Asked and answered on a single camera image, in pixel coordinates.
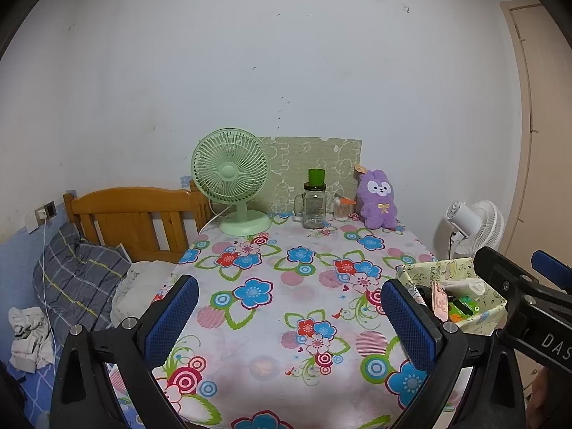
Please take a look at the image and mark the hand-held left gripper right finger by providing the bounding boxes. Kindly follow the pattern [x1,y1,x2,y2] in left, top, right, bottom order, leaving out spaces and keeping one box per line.
[380,278,470,429]

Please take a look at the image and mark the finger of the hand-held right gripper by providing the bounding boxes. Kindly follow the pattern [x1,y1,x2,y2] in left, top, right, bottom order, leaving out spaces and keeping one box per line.
[532,250,572,289]
[473,246,543,345]

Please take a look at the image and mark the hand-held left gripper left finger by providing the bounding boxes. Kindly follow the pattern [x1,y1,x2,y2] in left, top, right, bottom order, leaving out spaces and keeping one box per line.
[50,275,199,429]

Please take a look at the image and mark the pink packet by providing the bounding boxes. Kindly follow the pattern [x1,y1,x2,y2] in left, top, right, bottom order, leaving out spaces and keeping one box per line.
[433,281,450,321]

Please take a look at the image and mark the white towel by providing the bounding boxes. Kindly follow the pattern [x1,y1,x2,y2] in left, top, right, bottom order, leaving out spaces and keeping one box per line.
[447,279,488,298]

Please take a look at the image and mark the green tissue packet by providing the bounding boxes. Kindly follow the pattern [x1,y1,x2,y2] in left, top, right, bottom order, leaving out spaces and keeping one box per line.
[449,297,481,322]

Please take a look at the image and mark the yellow printed fabric storage box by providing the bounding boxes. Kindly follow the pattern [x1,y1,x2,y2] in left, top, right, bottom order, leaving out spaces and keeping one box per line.
[397,257,508,336]

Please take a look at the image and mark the white quilt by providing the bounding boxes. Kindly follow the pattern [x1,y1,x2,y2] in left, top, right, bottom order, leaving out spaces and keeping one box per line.
[109,261,177,327]

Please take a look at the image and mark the white floor fan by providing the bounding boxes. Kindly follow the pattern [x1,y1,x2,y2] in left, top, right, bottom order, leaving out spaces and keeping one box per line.
[444,200,505,260]

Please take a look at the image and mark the grey plaid pillow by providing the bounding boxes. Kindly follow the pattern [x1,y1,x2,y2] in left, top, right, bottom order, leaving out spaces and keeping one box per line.
[33,222,132,340]

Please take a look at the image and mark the floral tablecloth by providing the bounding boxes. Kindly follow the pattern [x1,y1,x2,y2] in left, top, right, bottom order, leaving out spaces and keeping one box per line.
[107,212,474,429]

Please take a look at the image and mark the purple plush bunny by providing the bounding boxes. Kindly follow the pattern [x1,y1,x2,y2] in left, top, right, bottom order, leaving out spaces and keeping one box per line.
[355,165,398,230]

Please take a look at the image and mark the beige door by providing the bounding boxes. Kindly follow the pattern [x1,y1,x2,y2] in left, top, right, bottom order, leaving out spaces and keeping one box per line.
[499,0,572,278]

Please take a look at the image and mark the wooden bed headboard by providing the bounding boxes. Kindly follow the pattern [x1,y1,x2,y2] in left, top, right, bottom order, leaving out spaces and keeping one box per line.
[63,179,211,264]

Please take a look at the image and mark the clear cotton swab container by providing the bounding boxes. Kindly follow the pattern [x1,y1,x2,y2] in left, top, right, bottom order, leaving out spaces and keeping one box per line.
[333,197,356,222]

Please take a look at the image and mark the white crumpled cloth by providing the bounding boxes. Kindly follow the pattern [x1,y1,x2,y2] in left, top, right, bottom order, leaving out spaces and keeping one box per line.
[8,306,54,374]

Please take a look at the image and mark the glass jar mug green lid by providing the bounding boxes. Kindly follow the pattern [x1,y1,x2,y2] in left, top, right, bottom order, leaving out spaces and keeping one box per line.
[292,168,334,230]

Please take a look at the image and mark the green desk fan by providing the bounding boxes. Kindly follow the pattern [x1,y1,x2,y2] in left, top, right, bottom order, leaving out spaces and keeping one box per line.
[191,128,272,236]

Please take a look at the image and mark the blue checked bed sheet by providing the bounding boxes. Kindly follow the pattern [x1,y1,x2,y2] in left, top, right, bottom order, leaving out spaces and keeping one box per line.
[0,335,139,429]

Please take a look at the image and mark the green patterned foam board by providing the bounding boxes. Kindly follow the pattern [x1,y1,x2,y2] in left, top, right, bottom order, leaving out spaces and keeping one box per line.
[258,136,363,215]

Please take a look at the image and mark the white fan power cord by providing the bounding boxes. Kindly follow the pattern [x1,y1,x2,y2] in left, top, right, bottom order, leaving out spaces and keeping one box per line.
[199,208,224,235]

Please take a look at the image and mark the white charging cable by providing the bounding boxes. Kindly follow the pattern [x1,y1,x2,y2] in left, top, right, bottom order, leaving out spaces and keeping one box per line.
[39,219,56,367]

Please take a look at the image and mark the wall power socket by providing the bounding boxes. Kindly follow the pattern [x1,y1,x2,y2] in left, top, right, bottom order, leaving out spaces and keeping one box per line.
[35,201,58,228]

